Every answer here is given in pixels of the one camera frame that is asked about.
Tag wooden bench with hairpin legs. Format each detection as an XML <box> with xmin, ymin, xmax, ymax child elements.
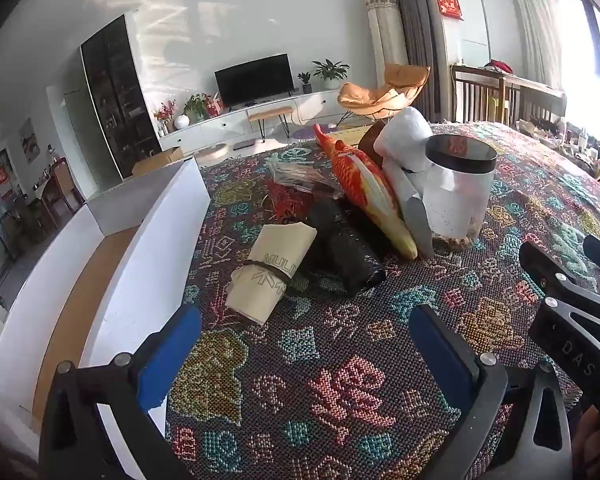
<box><xmin>247</xmin><ymin>106</ymin><xmax>296</xmax><ymax>142</ymax></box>

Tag purple floor mat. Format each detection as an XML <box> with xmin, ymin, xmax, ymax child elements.
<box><xmin>291</xmin><ymin>125</ymin><xmax>331</xmax><ymax>141</ymax></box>

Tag clear plastic bag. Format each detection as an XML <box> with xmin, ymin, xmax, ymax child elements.
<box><xmin>265</xmin><ymin>152</ymin><xmax>341</xmax><ymax>193</ymax></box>

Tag framed wall picture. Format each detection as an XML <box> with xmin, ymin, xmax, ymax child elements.
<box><xmin>19</xmin><ymin>118</ymin><xmax>41</xmax><ymax>163</ymax></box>

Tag round wooden platform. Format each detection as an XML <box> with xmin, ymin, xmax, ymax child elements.
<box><xmin>192</xmin><ymin>143</ymin><xmax>228</xmax><ymax>166</ymax></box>

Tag orange lounge chair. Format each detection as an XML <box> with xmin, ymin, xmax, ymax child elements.
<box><xmin>337</xmin><ymin>63</ymin><xmax>431</xmax><ymax>123</ymax></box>

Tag orange fish plush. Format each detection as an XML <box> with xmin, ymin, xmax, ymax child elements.
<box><xmin>312</xmin><ymin>123</ymin><xmax>418</xmax><ymax>261</ymax></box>

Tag cardboard box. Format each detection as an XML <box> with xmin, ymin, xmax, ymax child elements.
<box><xmin>131</xmin><ymin>146</ymin><xmax>185</xmax><ymax>177</ymax></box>

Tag beige cloth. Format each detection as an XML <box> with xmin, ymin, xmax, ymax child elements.
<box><xmin>225</xmin><ymin>223</ymin><xmax>318</xmax><ymax>325</ymax></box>

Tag white storage box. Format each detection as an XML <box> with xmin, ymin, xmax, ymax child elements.
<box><xmin>0</xmin><ymin>157</ymin><xmax>212</xmax><ymax>480</ymax></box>

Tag red flowers in white vase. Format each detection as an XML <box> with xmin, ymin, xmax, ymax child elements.
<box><xmin>152</xmin><ymin>101</ymin><xmax>191</xmax><ymax>133</ymax></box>

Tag clear jar with black lid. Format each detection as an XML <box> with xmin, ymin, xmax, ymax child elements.
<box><xmin>422</xmin><ymin>135</ymin><xmax>498</xmax><ymax>251</ymax></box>

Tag black cloth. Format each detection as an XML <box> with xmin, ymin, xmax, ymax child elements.
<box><xmin>300</xmin><ymin>199</ymin><xmax>387</xmax><ymax>296</ymax></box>

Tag white television cabinet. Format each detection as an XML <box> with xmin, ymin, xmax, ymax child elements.
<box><xmin>157</xmin><ymin>89</ymin><xmax>351</xmax><ymax>153</ymax></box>

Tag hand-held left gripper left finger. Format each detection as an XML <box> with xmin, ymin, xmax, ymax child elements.
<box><xmin>39</xmin><ymin>304</ymin><xmax>203</xmax><ymax>480</ymax></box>

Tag brown knit cloth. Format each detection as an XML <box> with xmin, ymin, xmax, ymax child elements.
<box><xmin>357</xmin><ymin>122</ymin><xmax>388</xmax><ymax>166</ymax></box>

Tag red wall hanging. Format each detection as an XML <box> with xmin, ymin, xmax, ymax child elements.
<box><xmin>433</xmin><ymin>0</ymin><xmax>466</xmax><ymax>22</ymax></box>

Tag black display cabinet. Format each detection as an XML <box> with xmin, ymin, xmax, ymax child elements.
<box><xmin>80</xmin><ymin>14</ymin><xmax>162</xmax><ymax>180</ymax></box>

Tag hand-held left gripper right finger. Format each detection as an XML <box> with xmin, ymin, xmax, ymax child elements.
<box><xmin>408</xmin><ymin>304</ymin><xmax>573</xmax><ymax>480</ymax></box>

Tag bushy green potted plant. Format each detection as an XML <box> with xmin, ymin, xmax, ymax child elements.
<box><xmin>182</xmin><ymin>93</ymin><xmax>211</xmax><ymax>122</ymax></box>

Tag pile of assorted clutter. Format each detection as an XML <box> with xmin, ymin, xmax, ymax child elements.
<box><xmin>517</xmin><ymin>115</ymin><xmax>600</xmax><ymax>186</ymax></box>

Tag white sheer curtain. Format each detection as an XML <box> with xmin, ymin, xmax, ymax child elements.
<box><xmin>507</xmin><ymin>0</ymin><xmax>566</xmax><ymax>91</ymax></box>

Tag yellow flat box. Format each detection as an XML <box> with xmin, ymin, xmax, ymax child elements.
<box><xmin>330</xmin><ymin>127</ymin><xmax>376</xmax><ymax>148</ymax></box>

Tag person's right hand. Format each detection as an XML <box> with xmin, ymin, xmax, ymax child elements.
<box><xmin>570</xmin><ymin>402</ymin><xmax>600</xmax><ymax>480</ymax></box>

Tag large green potted plant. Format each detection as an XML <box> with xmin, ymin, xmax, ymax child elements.
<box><xmin>311</xmin><ymin>58</ymin><xmax>351</xmax><ymax>92</ymax></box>

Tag brown wooden dining chair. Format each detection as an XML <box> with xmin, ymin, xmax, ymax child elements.
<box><xmin>40</xmin><ymin>157</ymin><xmax>86</xmax><ymax>226</ymax></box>

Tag printed woven blanket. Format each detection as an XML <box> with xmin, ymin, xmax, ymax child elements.
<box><xmin>165</xmin><ymin>120</ymin><xmax>600</xmax><ymax>480</ymax></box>

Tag black television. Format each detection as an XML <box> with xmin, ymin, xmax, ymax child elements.
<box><xmin>214</xmin><ymin>53</ymin><xmax>293</xmax><ymax>109</ymax></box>

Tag covered standing air conditioner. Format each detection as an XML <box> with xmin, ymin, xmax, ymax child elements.
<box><xmin>362</xmin><ymin>0</ymin><xmax>410</xmax><ymax>111</ymax></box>

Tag wooden slatted chairs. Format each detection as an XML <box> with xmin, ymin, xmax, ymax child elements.
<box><xmin>450</xmin><ymin>62</ymin><xmax>566</xmax><ymax>126</ymax></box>

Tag grey curtain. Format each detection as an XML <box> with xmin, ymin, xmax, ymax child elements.
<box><xmin>375</xmin><ymin>0</ymin><xmax>441</xmax><ymax>121</ymax></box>

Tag red mesh pouch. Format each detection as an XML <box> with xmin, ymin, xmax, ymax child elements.
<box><xmin>265</xmin><ymin>180</ymin><xmax>326</xmax><ymax>223</ymax></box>

